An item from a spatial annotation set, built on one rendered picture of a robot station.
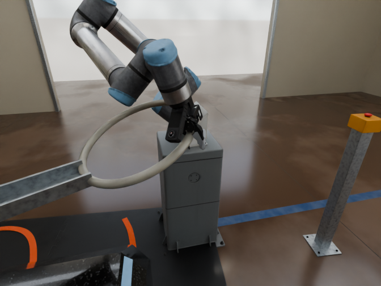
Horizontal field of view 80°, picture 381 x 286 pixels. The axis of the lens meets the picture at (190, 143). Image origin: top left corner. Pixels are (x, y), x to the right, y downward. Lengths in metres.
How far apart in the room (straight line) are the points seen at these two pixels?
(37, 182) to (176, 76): 0.59
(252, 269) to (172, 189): 0.83
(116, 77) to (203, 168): 0.91
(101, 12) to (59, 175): 0.74
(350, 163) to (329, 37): 5.51
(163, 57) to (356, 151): 1.39
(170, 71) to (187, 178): 0.99
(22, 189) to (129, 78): 0.51
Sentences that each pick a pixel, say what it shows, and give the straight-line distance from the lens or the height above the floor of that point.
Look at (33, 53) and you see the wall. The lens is 5.56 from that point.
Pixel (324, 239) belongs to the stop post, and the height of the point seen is 0.11.
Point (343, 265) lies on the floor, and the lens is 2.18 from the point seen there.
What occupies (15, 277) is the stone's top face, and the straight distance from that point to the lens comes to 1.04.
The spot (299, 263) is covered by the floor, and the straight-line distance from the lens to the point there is 2.06.
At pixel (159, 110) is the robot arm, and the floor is 1.10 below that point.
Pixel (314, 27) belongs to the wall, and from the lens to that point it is 6.72.
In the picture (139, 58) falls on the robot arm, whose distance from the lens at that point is 0.76.
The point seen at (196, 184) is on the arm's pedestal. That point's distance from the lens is 1.56.
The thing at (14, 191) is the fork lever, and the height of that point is 1.07.
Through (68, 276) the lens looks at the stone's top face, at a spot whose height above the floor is 0.80.
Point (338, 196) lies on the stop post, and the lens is 1.89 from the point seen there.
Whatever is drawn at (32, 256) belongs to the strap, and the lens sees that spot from 2.24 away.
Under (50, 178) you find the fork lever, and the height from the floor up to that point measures 1.07.
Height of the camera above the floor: 1.53
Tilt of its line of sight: 26 degrees down
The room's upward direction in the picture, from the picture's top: straight up
